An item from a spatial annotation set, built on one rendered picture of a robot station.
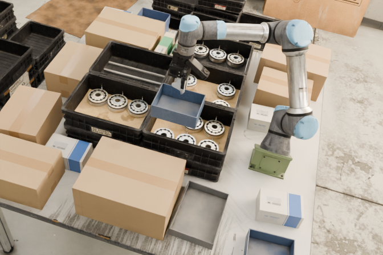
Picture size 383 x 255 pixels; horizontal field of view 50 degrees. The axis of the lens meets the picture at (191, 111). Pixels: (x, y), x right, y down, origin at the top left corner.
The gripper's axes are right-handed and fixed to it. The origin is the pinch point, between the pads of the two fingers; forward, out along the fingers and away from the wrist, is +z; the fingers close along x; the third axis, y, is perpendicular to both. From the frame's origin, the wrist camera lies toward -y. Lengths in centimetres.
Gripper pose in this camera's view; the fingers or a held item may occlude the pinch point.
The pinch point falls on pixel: (183, 91)
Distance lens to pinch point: 182.1
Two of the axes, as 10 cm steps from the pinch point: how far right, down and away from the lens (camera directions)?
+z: -1.4, 7.6, 6.3
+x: -2.9, 5.8, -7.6
